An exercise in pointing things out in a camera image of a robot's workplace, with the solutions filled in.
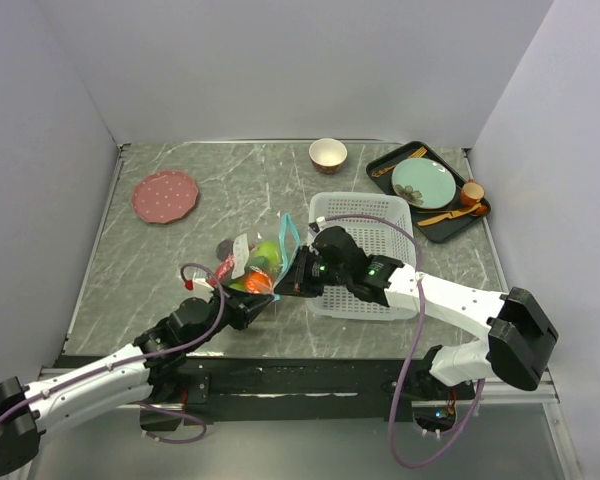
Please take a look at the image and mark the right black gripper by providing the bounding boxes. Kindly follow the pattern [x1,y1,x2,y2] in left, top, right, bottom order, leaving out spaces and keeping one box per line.
[274,244,351,297]

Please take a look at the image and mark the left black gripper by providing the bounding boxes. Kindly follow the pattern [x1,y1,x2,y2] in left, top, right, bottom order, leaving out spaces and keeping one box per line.
[185,282,274,351]

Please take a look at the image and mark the orange fruit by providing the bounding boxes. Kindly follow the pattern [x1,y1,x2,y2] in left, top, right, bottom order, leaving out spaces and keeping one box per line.
[244,270,274,294]

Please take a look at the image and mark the green apple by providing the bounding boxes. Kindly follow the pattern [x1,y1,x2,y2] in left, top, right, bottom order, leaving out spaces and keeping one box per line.
[253,241,283,267]

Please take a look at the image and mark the clear zip bag blue zipper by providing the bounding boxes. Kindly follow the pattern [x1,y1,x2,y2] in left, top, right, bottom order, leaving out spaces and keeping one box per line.
[208,213,301,287]

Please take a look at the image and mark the red chili pepper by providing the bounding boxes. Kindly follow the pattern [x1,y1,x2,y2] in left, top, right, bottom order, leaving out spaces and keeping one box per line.
[215,254,235,283]

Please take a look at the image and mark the dark brown fruit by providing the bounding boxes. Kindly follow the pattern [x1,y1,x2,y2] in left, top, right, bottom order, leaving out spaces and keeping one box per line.
[215,238,234,262]

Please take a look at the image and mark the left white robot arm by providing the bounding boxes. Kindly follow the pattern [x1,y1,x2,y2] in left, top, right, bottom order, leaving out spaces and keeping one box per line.
[0,287,275,477]

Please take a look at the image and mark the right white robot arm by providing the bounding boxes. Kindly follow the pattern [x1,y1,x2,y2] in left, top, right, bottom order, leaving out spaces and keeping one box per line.
[274,226,559,398]

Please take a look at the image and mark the white plastic basket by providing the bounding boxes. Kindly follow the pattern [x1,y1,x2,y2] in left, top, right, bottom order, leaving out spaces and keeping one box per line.
[306,192,417,321]

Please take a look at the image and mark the white and red bowl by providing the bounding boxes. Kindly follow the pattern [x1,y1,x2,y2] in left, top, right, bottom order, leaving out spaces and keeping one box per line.
[309,138,348,174]

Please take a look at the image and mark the pink dotted plate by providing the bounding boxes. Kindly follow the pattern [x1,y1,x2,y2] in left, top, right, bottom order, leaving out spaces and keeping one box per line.
[131,170,199,225]

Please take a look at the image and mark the black tray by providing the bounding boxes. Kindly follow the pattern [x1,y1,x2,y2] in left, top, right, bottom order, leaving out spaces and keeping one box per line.
[366,141,491,243]

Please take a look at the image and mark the light green plate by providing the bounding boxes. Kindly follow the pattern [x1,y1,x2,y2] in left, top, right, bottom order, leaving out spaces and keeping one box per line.
[391,158,457,210]

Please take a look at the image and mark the wooden spoon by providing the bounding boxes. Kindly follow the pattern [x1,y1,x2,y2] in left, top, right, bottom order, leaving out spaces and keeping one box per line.
[417,202,490,227]

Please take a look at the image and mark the orange cup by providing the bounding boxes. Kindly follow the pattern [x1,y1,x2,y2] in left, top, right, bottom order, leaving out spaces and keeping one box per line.
[460,179,485,207]

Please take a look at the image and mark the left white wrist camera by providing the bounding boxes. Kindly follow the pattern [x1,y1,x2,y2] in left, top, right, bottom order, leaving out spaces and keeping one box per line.
[184,278,214,298]

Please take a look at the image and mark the aluminium rail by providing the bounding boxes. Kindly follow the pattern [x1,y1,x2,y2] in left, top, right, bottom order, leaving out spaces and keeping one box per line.
[37,368,559,406]

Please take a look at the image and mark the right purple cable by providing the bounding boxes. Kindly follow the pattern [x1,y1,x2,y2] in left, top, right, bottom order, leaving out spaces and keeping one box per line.
[322,214,485,470]

